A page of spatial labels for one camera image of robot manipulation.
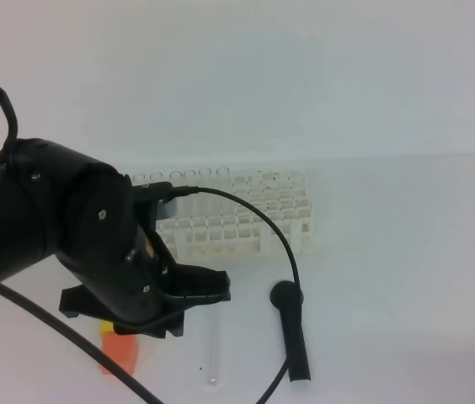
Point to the yellow cube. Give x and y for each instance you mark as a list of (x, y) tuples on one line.
[(105, 327)]

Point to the white plastic test tube rack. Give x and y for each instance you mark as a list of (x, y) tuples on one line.
[(282, 195)]

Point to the black plastic scoop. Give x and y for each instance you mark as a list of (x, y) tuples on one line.
[(287, 298)]

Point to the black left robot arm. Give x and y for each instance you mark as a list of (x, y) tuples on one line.
[(30, 227)]

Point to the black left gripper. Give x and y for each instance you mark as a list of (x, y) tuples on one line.
[(105, 249)]

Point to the orange cube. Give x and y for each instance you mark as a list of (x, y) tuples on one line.
[(122, 349)]

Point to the clear glass test tube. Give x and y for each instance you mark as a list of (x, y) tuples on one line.
[(214, 339)]

